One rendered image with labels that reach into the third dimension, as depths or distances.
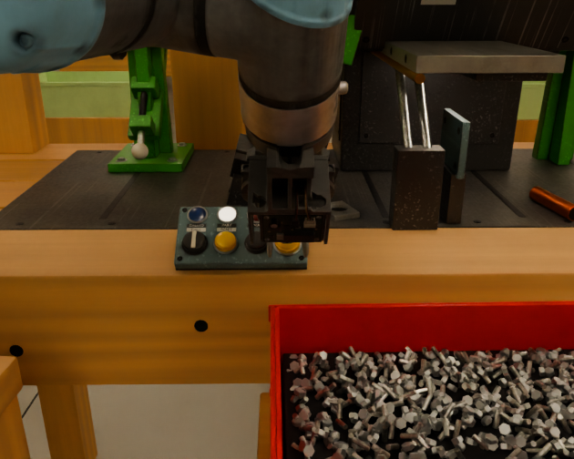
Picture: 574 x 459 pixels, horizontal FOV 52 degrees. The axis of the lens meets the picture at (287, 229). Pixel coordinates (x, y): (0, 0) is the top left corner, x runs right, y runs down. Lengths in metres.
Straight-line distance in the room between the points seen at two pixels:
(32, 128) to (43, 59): 1.05
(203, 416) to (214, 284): 1.24
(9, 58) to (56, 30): 0.02
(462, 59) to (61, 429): 1.34
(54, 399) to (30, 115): 0.70
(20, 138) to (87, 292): 0.68
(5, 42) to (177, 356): 0.51
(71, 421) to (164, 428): 0.33
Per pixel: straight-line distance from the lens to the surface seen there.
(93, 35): 0.30
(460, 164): 0.79
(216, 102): 1.22
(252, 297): 0.67
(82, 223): 0.85
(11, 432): 0.69
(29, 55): 0.27
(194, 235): 0.67
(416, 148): 0.77
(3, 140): 1.35
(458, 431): 0.49
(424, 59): 0.66
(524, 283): 0.72
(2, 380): 0.65
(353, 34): 0.84
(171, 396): 1.97
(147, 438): 1.84
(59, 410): 1.63
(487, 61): 0.68
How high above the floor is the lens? 1.19
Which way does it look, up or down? 22 degrees down
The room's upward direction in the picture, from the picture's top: straight up
